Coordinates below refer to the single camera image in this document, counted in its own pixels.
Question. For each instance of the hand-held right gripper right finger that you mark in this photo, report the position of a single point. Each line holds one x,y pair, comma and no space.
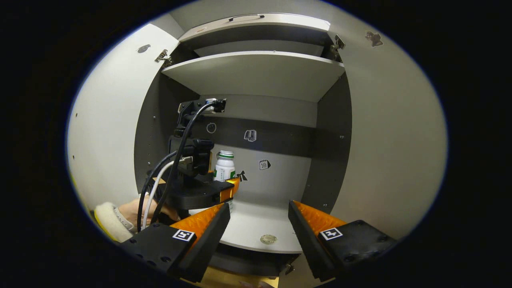
308,248

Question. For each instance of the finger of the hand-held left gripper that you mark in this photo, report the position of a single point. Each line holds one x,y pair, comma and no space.
228,191

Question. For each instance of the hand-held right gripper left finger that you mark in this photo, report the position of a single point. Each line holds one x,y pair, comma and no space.
206,244

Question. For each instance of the white bottle with green label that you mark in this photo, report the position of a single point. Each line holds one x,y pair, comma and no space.
224,168

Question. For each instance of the white cabinet door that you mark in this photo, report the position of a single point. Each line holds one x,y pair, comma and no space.
112,120
392,140

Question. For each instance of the metal door hinge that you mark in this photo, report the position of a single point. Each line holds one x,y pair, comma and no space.
336,44
288,268
163,56

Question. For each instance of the white and grey cabinet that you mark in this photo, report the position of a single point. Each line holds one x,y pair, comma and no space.
280,180

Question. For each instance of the white cabinet shelf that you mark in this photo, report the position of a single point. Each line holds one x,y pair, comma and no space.
256,74

